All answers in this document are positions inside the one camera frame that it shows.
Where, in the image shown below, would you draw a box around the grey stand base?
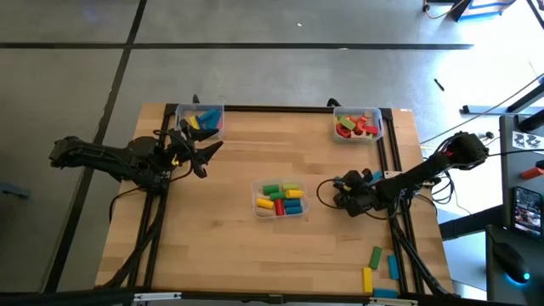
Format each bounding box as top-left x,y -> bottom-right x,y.
462,104 -> 518,116

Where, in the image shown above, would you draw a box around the black left arm base cable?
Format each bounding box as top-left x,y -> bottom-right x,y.
109,184 -> 148,224

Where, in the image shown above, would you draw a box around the paper with black patterns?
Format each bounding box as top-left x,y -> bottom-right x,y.
512,130 -> 544,150

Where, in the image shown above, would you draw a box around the thin black power cable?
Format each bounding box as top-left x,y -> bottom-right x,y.
486,149 -> 544,159

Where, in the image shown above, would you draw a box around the silver frame bracket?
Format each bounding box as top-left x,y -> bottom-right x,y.
133,291 -> 183,303
368,297 -> 420,306

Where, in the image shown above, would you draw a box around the yellow cable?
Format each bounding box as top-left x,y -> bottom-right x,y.
422,0 -> 467,21

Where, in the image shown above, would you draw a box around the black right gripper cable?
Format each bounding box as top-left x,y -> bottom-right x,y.
316,177 -> 343,211

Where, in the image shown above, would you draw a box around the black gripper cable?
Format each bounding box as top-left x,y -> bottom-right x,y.
156,128 -> 201,184
316,177 -> 343,211

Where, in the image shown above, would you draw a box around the black stand legs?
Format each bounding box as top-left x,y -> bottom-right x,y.
505,82 -> 544,133

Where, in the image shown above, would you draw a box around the black right arm base cables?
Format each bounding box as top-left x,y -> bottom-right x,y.
424,176 -> 456,205

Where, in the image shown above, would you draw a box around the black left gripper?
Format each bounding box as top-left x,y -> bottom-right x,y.
167,118 -> 224,180

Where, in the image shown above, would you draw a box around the green wooden plank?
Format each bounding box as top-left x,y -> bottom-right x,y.
369,245 -> 383,271

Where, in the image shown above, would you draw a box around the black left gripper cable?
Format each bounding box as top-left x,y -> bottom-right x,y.
156,128 -> 201,184

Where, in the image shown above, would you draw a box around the black computer mouse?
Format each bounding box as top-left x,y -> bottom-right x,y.
492,241 -> 532,285

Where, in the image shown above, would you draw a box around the wide blue wooden block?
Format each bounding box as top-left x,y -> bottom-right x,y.
206,110 -> 223,130

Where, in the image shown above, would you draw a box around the clear plastic bin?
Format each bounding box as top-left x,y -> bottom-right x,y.
250,176 -> 310,220
173,103 -> 225,139
332,105 -> 386,144

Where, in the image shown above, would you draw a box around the dark floor object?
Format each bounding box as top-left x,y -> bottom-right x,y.
0,182 -> 31,201

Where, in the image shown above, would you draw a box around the smartphone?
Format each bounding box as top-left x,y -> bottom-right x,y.
512,185 -> 544,237

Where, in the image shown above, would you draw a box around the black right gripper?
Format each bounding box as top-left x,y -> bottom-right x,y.
333,169 -> 377,218

